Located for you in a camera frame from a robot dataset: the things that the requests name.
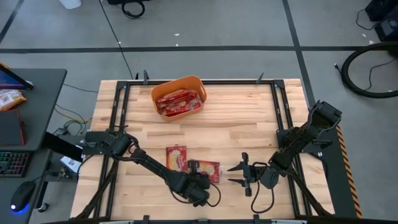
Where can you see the black metal table frame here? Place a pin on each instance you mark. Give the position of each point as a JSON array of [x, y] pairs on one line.
[[236, 82]]

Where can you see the black desk support bar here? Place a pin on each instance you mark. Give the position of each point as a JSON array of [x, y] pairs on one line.
[[62, 146]]

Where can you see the black computer mouse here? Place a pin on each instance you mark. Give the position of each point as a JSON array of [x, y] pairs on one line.
[[23, 194]]

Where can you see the white floor container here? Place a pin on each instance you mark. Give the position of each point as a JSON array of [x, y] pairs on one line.
[[70, 3]]

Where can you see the backlit keyboard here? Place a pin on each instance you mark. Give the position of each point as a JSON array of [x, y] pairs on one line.
[[12, 163]]

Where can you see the black frame clamp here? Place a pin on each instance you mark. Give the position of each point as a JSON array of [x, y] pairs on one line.
[[145, 77], [145, 219], [260, 78], [256, 219]]

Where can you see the orange snack bag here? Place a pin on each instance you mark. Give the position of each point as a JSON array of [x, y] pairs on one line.
[[9, 99]]

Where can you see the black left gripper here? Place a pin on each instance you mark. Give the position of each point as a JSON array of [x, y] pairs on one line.
[[196, 188]]

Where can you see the black laptop with red edge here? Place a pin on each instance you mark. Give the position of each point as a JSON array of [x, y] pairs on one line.
[[11, 127]]

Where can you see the black caster wheel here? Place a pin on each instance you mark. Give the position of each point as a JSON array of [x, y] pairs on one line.
[[43, 207]]

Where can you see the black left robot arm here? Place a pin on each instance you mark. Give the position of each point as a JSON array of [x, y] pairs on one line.
[[149, 161]]

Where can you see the black equipment box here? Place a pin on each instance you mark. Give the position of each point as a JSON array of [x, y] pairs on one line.
[[387, 28]]

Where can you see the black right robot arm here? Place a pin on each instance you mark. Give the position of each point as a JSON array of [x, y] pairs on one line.
[[298, 140]]

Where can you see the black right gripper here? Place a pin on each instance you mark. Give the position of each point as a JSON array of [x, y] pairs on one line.
[[255, 175]]

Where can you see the orange plastic basket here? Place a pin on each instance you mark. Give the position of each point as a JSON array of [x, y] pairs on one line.
[[186, 81]]

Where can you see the black desk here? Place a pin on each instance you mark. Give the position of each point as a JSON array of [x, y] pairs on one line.
[[43, 102]]

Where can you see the black monitor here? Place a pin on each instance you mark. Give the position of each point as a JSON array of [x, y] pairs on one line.
[[9, 81]]

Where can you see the black panel with hazard stripe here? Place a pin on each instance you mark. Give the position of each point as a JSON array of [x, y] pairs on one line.
[[335, 174]]

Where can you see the small white box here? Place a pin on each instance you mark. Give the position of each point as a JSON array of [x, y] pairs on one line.
[[70, 163]]

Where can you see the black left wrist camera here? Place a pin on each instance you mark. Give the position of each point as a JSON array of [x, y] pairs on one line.
[[193, 165]]

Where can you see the black power strip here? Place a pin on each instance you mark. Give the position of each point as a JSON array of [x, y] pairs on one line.
[[60, 131]]

